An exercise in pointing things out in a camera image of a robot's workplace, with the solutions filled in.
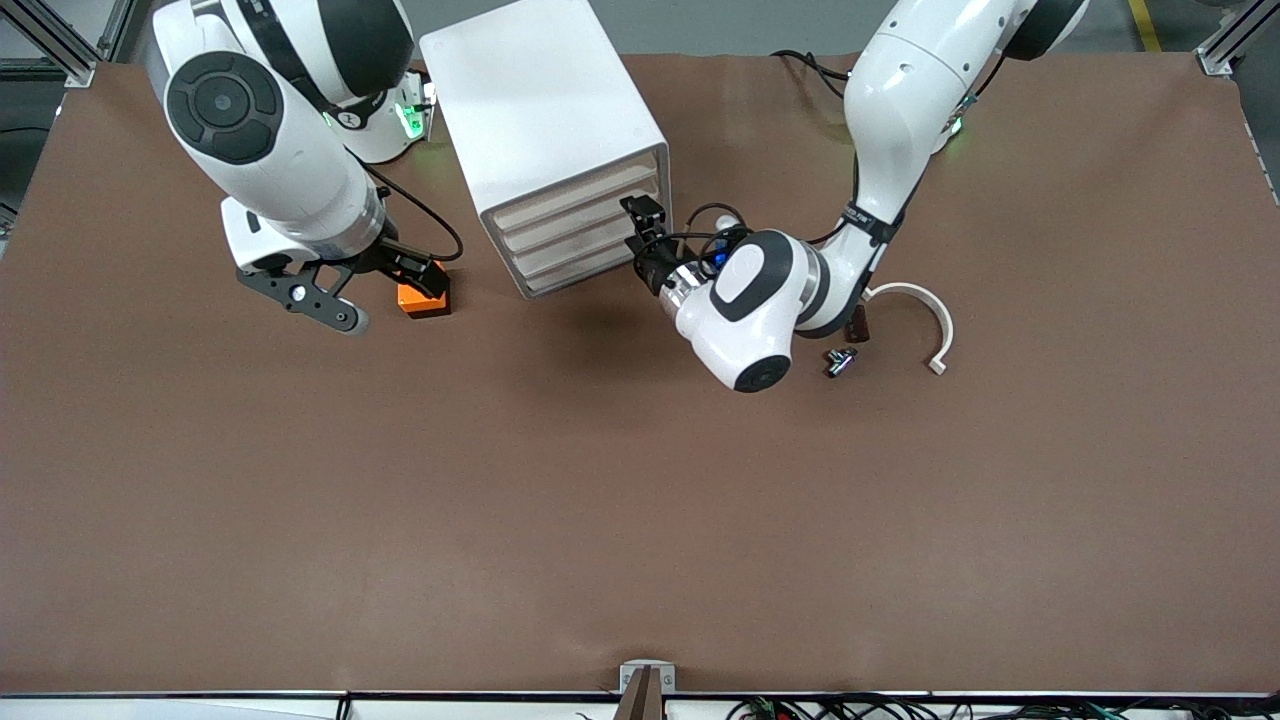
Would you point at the silver metal bracket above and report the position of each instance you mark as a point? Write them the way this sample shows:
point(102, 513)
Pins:
point(666, 682)

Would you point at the orange box with hole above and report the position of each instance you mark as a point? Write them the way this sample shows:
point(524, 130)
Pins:
point(420, 306)

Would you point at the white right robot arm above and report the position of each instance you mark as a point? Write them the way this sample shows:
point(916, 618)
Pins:
point(290, 170)

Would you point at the chrome tee valve fitting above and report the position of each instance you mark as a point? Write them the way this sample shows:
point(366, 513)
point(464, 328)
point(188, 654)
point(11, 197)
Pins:
point(840, 364)

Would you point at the brown tapered post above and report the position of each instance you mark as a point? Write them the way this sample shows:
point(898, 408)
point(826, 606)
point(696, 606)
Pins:
point(641, 702)

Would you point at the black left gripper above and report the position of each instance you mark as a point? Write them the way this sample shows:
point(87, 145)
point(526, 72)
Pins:
point(655, 268)

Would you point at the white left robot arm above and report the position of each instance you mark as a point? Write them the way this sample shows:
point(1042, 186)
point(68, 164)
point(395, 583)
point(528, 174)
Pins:
point(900, 90)

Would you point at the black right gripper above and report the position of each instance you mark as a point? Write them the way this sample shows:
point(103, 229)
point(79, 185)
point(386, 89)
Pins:
point(385, 257)

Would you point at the aluminium frame profile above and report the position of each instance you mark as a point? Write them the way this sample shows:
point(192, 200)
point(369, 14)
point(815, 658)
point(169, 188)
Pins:
point(1225, 50)
point(75, 66)

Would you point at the brown cylindrical capacitor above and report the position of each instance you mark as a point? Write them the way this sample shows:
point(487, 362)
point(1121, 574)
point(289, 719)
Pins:
point(860, 330)

